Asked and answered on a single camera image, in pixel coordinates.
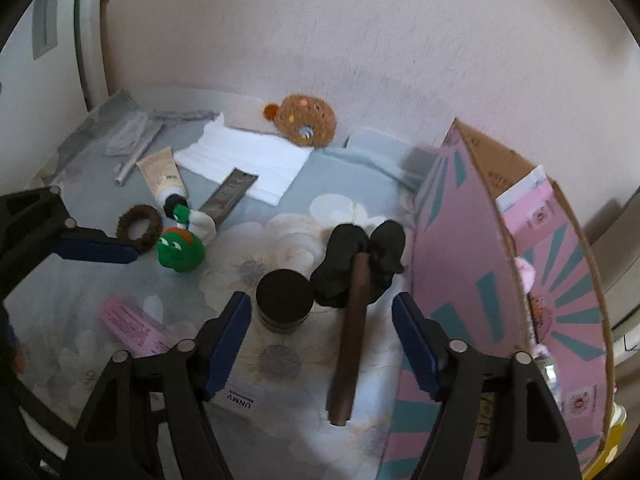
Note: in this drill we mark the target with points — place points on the black round jar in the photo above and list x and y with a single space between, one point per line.
282 300

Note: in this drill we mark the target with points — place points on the cream cosmetic tube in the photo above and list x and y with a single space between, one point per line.
161 175

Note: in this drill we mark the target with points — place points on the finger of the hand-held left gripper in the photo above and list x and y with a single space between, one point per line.
95 251

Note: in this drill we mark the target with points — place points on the dark rectangular packet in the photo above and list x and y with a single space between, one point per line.
230 194

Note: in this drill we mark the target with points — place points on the white door frame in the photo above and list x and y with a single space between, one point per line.
92 35

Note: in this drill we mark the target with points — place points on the pink paper leaflet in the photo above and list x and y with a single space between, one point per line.
131 329

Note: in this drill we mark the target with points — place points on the brown cylindrical stick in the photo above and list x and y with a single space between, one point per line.
351 345

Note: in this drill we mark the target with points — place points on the white and green figurine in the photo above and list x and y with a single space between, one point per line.
202 225

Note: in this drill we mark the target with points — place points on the white tissue packet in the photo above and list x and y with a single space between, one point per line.
245 160

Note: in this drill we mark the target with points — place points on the pink cardboard box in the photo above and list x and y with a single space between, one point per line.
465 280

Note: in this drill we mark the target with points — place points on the black cloth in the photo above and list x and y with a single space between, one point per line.
340 260

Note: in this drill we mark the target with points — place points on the brown cookie plush toy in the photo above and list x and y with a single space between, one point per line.
307 120

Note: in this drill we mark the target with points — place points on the green turtle toy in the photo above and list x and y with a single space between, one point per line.
179 252

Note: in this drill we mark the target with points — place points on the floral light blue bedsheet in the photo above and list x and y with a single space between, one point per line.
350 180

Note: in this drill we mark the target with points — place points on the silver thin stick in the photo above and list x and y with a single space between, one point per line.
140 152

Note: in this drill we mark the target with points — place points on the silver foil packet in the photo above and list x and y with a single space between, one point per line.
125 135

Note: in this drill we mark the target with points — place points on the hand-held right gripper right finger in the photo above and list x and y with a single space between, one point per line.
415 350

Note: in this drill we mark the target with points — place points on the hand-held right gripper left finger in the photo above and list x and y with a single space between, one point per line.
229 347

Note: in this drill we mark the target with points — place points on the pink fluffy toy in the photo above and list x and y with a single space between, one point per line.
526 272

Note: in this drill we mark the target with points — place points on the brown fuzzy hair scrunchie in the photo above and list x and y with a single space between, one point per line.
131 220

